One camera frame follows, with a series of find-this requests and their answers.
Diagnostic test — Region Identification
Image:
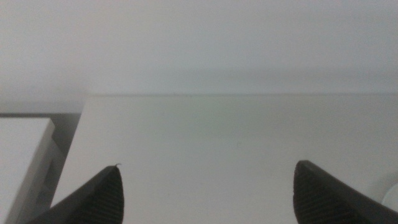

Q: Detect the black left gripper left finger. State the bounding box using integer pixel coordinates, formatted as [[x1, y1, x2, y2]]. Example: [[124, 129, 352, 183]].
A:
[[27, 164, 125, 224]]

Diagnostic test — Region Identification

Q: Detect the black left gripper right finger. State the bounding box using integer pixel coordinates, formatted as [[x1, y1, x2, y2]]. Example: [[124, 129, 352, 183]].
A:
[[292, 159, 398, 224]]

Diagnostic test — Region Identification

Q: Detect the white shallow bowl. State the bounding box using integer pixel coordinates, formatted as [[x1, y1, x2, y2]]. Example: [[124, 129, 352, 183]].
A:
[[381, 182, 398, 213]]

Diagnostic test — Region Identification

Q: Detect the white side table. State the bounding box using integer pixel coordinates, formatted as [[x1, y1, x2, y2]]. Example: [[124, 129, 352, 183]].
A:
[[0, 116, 68, 224]]

